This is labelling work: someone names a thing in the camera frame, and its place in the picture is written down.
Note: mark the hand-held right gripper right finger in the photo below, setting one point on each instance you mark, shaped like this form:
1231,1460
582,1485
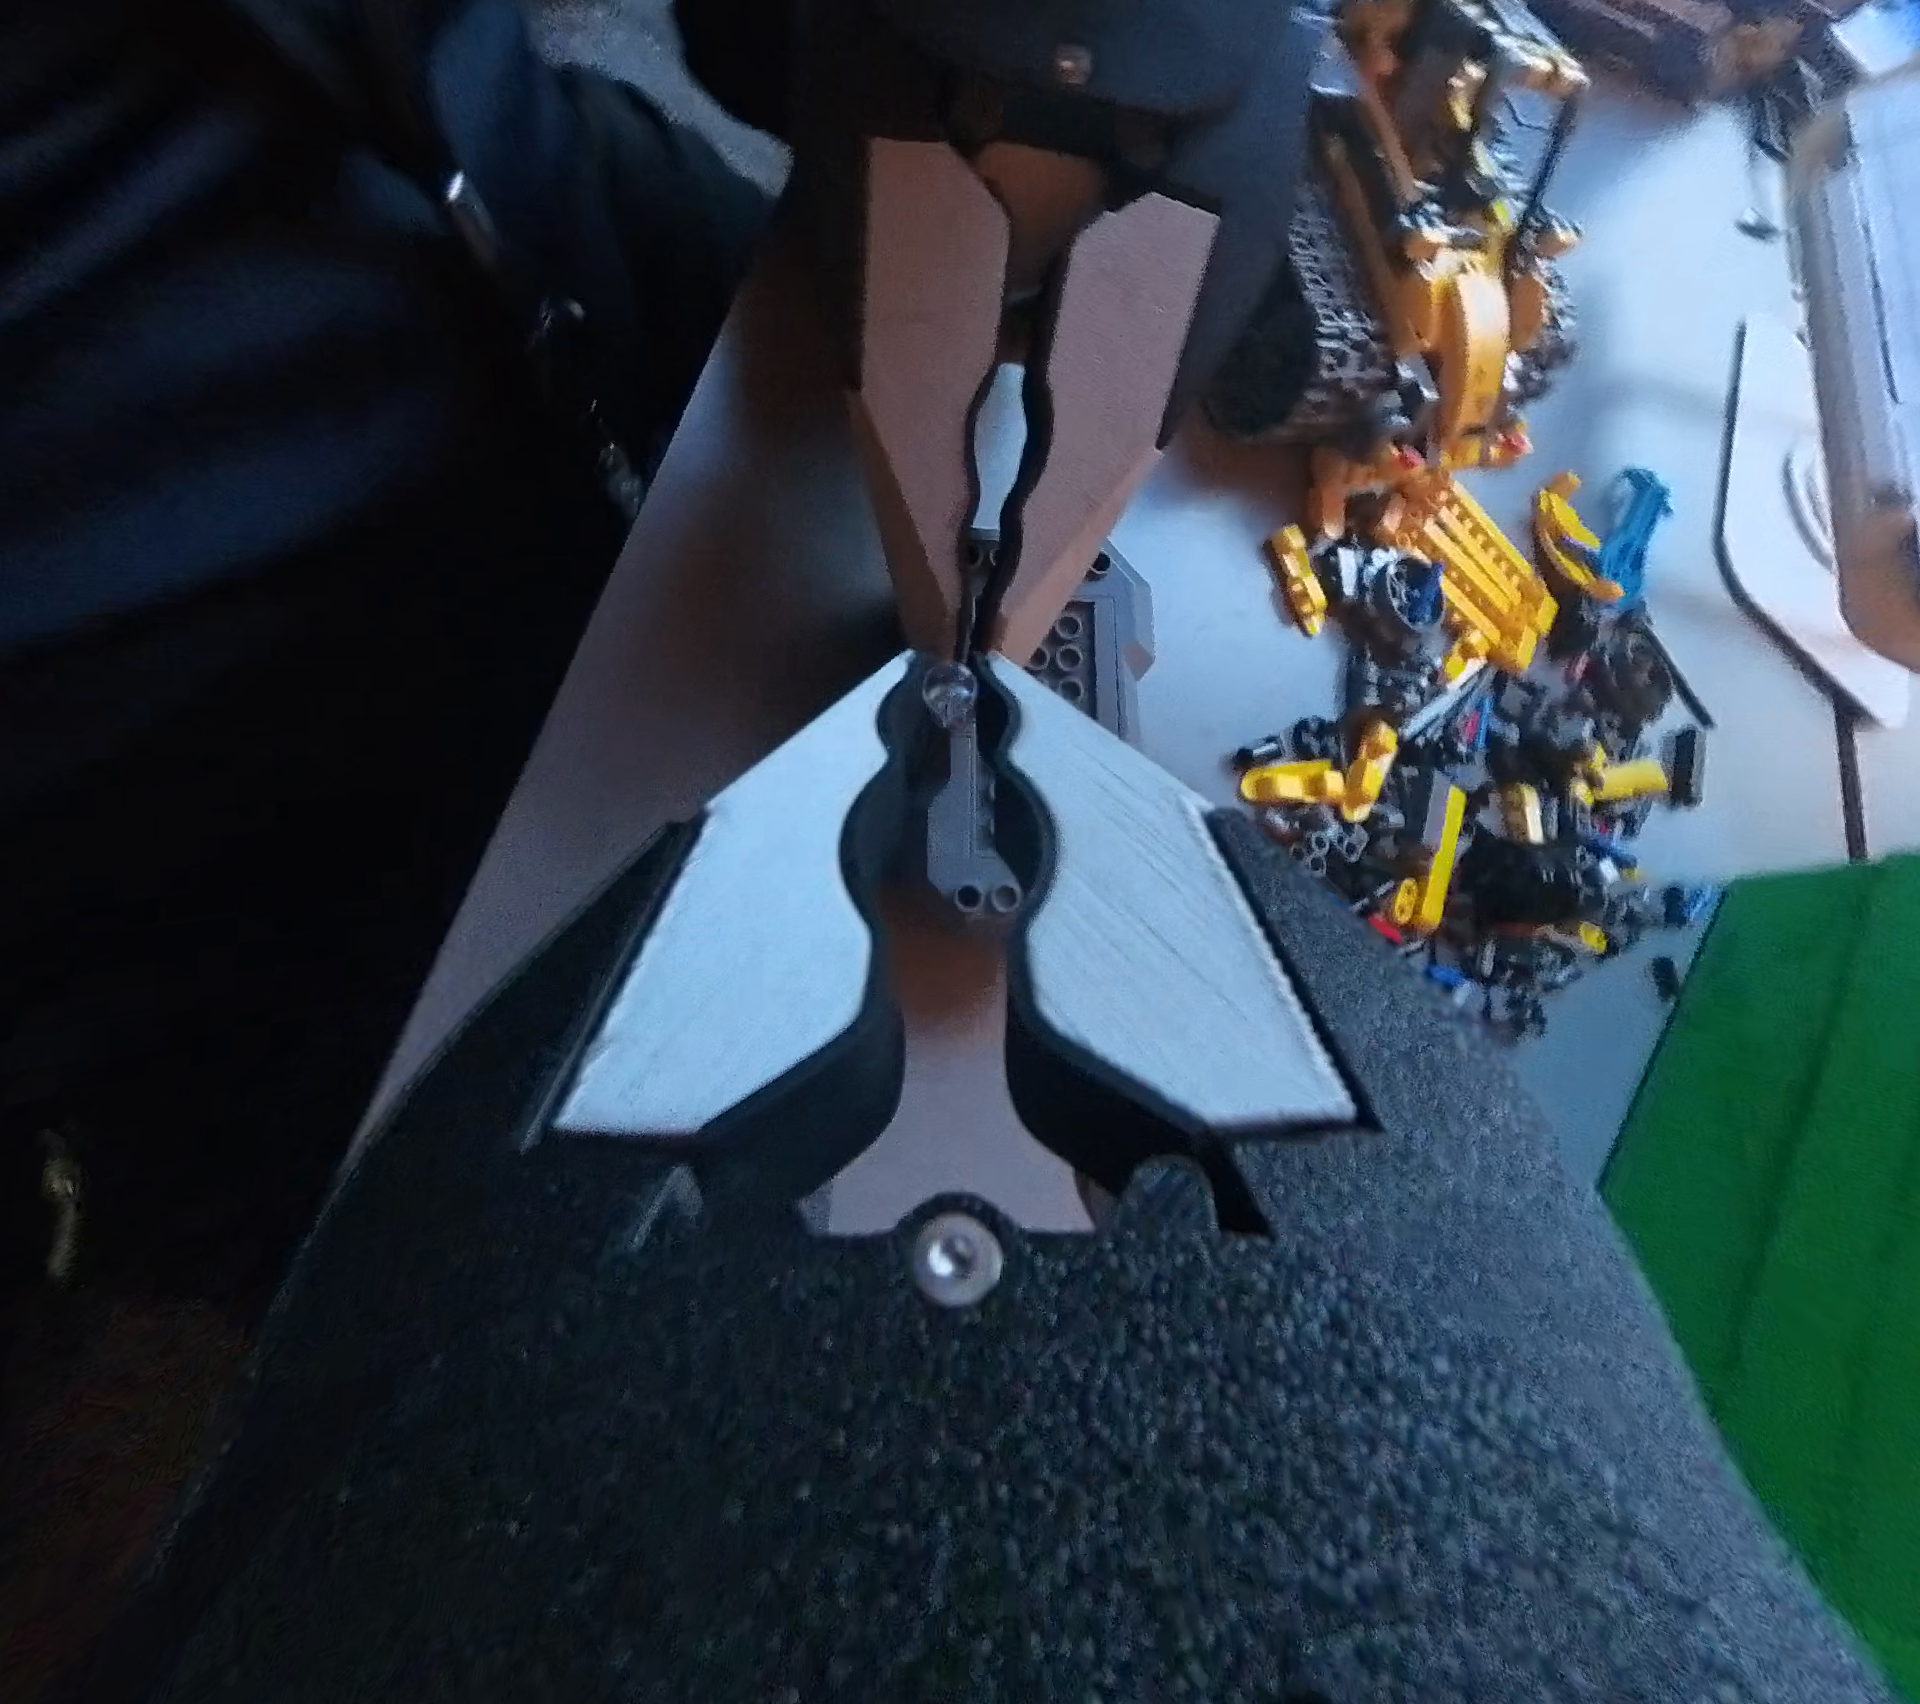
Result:
1170,968

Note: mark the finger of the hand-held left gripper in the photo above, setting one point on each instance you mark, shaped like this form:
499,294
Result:
1119,384
915,355

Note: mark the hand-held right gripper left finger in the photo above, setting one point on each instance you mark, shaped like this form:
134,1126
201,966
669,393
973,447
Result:
720,968

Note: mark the dark grey holed beam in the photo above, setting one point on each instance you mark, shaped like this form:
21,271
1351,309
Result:
983,834

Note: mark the clear round peg brick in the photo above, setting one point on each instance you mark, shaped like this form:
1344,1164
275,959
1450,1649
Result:
949,693

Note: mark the grey desk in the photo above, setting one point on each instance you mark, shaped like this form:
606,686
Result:
1200,602

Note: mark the person's left hand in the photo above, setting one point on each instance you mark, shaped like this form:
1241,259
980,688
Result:
1038,218

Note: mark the grey studded plate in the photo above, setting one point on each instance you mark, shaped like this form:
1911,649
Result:
1092,646

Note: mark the yellow toy bulldozer model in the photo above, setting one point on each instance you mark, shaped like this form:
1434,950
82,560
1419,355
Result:
1425,218

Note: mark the pile of mixed small bricks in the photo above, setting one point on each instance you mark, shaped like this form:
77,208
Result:
1500,834

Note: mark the yellow slatted brick assembly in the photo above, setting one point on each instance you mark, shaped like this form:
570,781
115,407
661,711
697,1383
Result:
1485,572

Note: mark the blue curved brick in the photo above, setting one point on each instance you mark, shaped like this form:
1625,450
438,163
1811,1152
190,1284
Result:
1633,526

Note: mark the green plastic bin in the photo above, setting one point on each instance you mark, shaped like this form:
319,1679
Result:
1784,1164

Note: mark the person's dark clothing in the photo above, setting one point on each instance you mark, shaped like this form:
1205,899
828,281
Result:
225,309

